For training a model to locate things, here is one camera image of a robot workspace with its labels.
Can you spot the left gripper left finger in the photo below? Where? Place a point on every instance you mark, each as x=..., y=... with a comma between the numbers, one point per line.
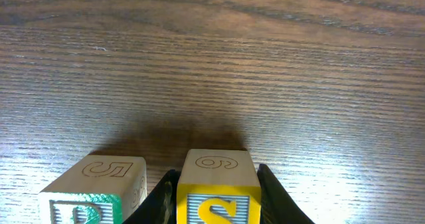
x=160, y=206

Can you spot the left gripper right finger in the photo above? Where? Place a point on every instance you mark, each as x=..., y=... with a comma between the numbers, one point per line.
x=277, y=206

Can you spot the green R block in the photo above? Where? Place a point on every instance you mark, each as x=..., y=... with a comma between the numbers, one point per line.
x=97, y=189

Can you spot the yellow S block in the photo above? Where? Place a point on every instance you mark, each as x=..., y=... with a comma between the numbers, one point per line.
x=218, y=186

